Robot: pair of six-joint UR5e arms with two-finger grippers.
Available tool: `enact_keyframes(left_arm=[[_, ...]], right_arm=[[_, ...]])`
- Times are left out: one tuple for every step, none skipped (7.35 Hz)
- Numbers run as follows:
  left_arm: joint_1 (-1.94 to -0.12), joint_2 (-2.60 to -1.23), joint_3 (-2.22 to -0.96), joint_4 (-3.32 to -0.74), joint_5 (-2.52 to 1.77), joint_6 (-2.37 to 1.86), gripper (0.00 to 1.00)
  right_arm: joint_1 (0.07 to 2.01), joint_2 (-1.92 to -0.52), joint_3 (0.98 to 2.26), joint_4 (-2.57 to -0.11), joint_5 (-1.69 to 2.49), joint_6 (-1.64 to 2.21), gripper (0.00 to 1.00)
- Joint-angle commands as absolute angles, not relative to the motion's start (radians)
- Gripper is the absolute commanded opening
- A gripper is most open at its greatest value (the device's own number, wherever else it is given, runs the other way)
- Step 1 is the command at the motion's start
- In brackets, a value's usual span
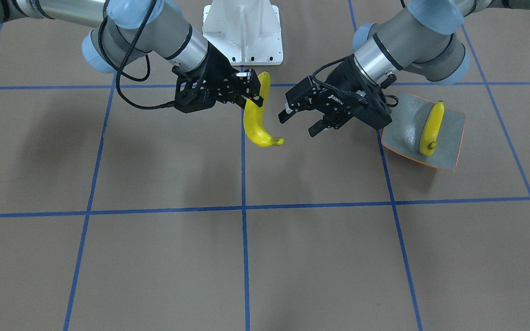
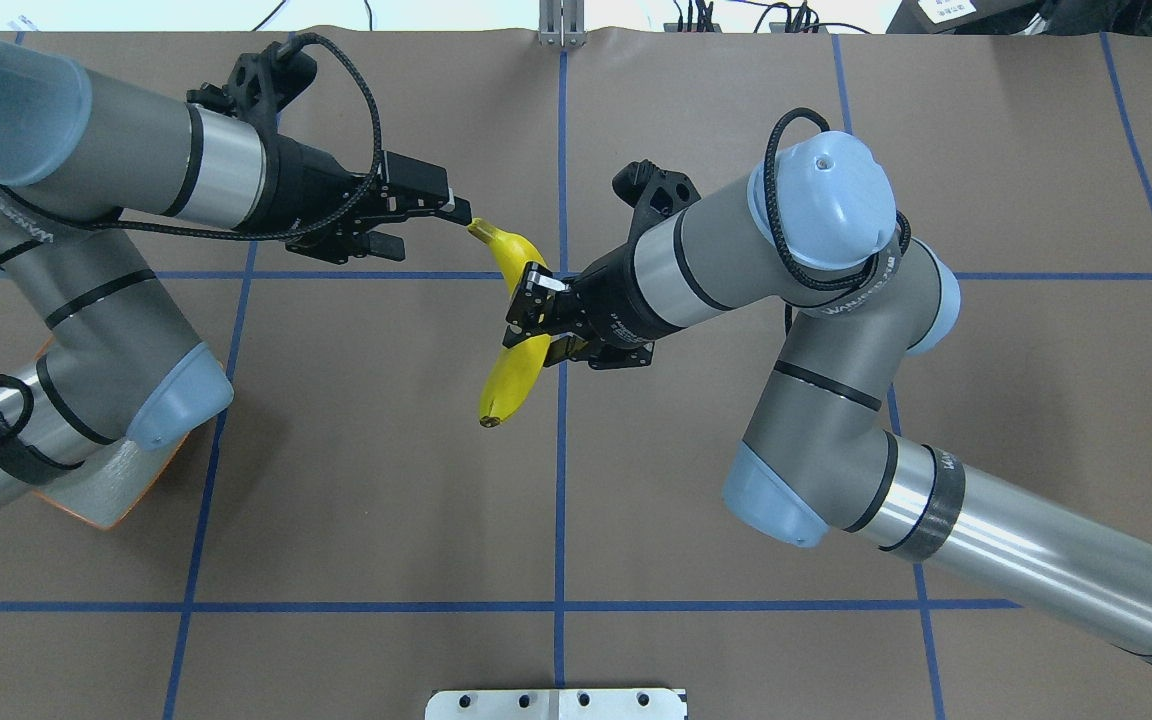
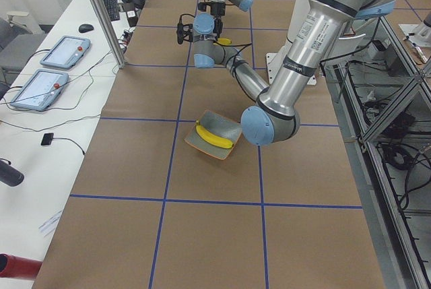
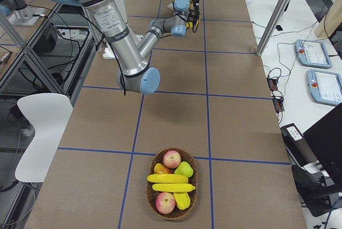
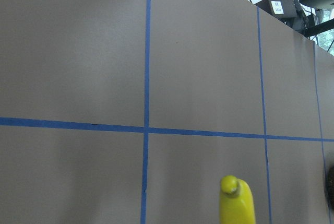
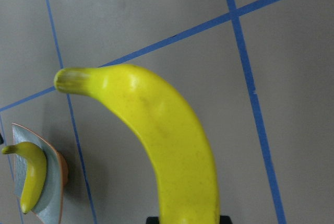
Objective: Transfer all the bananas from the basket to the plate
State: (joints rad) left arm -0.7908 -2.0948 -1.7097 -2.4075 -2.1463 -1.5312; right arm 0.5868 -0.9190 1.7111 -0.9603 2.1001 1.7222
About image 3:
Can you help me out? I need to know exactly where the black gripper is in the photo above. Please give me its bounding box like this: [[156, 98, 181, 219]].
[[198, 1, 226, 18], [213, 18, 223, 40]]

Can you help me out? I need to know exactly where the small black puck device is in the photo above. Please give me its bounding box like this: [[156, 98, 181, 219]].
[[40, 133, 54, 146]]

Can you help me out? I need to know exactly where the yellow banana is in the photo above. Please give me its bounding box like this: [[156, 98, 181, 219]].
[[195, 121, 234, 149], [216, 38, 232, 46]]

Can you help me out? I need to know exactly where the red cylinder object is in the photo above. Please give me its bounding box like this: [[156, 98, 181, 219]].
[[1, 253, 42, 280]]

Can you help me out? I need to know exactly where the teach pendant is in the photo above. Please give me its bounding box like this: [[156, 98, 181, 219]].
[[10, 69, 69, 111], [40, 36, 91, 69]]

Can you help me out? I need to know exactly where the grey square plate orange rim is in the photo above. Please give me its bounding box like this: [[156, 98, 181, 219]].
[[185, 110, 242, 160]]

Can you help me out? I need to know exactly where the black keyboard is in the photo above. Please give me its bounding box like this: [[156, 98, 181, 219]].
[[102, 0, 120, 22]]

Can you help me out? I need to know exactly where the teach pendant near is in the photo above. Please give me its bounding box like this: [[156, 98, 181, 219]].
[[10, 69, 69, 111]]

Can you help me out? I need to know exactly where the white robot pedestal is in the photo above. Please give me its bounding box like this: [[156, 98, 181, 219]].
[[266, 0, 310, 84]]

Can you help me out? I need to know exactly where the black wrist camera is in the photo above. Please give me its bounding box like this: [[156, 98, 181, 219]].
[[176, 13, 194, 44]]

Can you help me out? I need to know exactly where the black computer mouse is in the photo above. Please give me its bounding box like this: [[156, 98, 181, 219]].
[[78, 24, 94, 34]]

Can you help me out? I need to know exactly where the teach pendant far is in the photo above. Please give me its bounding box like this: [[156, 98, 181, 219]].
[[40, 36, 91, 69]]

